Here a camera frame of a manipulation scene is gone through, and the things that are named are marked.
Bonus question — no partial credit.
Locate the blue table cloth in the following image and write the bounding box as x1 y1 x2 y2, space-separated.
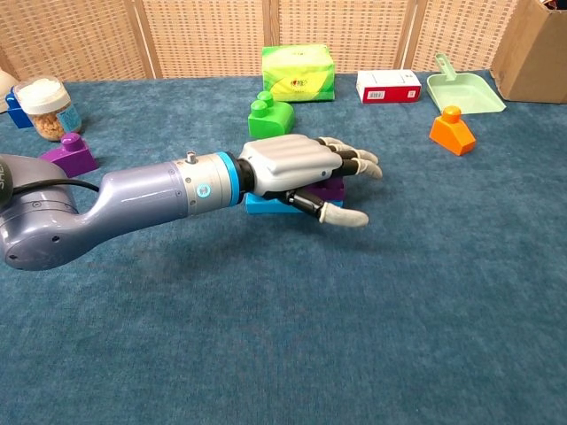
0 70 567 425

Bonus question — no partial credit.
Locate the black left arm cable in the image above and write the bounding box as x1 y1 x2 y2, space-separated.
0 162 101 209

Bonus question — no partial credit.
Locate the purple sloped brick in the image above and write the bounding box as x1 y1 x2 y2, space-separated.
38 132 99 179

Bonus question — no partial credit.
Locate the long blue four-stud brick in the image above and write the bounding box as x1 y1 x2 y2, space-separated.
245 192 345 217

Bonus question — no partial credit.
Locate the purple two-stud brick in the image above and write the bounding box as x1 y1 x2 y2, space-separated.
305 175 346 204

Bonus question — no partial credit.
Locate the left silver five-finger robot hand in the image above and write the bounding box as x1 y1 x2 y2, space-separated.
237 134 384 228

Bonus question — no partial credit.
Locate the mint green plastic dustpan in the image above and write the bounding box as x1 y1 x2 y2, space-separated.
426 53 507 116

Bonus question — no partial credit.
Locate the blue white object behind jar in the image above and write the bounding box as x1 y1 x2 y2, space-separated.
4 86 35 130

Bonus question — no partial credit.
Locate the orange sloped brick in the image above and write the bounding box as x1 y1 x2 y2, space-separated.
428 104 478 157

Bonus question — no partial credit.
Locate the clear jar with white lid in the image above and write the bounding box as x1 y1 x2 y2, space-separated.
12 75 83 143

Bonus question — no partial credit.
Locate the red and white carton box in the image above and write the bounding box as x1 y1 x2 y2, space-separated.
356 69 423 104

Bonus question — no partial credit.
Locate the green sloped brick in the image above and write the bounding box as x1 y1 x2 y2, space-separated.
247 90 296 141

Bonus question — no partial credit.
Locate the green yellow tissue pack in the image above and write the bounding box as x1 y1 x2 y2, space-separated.
260 44 336 103

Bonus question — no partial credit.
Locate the woven bamboo folding screen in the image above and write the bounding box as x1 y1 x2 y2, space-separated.
0 0 524 83

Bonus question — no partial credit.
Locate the brown cardboard box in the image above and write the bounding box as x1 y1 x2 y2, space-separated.
490 0 567 105

